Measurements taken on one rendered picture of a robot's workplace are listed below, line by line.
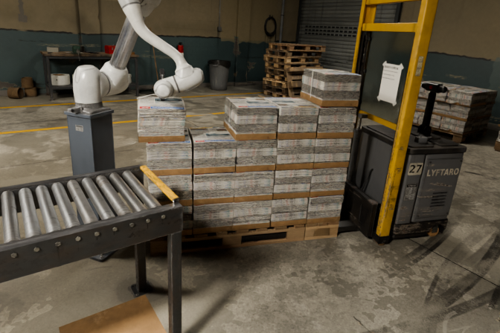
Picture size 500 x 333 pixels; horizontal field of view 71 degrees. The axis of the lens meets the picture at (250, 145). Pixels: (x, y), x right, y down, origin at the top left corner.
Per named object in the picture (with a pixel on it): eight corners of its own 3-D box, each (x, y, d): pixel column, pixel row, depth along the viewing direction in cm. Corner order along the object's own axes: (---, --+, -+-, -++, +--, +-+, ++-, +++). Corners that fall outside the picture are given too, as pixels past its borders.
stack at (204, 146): (149, 227, 278) (146, 126, 252) (286, 215, 309) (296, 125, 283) (149, 256, 243) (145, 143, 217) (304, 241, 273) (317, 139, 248)
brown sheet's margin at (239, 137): (223, 125, 266) (223, 120, 265) (259, 125, 275) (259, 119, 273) (235, 140, 232) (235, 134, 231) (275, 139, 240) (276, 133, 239)
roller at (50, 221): (47, 192, 165) (46, 183, 164) (64, 241, 129) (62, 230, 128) (35, 195, 162) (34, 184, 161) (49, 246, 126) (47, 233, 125)
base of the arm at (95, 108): (61, 112, 210) (59, 102, 209) (88, 105, 230) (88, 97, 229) (85, 116, 205) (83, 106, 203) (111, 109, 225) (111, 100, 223)
